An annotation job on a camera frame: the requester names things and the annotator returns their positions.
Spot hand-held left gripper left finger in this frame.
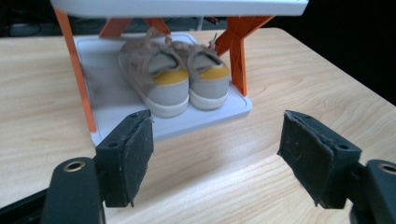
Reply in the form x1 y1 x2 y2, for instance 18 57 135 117
94 108 155 209

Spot white shoe rack orange posts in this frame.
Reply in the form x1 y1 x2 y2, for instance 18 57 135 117
49 0 310 147

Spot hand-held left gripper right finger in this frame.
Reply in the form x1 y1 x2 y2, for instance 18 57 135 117
276 109 363 210

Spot small grey yellow-heeled sneaker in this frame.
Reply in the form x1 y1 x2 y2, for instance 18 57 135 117
169 32 233 112
118 27 191 119

